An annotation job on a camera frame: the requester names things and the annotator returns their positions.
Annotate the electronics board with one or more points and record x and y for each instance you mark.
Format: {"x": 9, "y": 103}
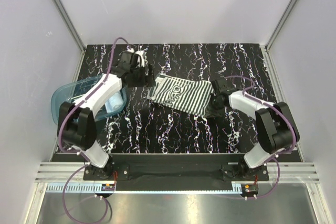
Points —
{"x": 251, "y": 189}
{"x": 108, "y": 187}

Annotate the aluminium frame rail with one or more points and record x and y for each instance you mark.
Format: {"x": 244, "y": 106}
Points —
{"x": 68, "y": 177}

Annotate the light blue towel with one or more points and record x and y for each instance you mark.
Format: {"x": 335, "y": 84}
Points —
{"x": 115, "y": 103}

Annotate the right electronics board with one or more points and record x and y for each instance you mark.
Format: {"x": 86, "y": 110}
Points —
{"x": 251, "y": 189}

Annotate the green white striped towel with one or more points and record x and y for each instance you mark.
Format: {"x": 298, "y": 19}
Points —
{"x": 184, "y": 95}

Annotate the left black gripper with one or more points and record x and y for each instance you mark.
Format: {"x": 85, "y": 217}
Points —
{"x": 147, "y": 81}

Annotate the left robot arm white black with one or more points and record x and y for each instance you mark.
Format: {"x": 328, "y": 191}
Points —
{"x": 77, "y": 132}

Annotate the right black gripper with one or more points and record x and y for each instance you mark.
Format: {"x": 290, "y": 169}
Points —
{"x": 211, "y": 113}

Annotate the blue transparent plastic container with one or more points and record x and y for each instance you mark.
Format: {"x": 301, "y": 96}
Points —
{"x": 71, "y": 92}

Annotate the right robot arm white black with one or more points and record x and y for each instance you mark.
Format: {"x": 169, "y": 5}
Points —
{"x": 276, "y": 129}

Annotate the left electronics board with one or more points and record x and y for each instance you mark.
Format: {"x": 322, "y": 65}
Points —
{"x": 108, "y": 187}

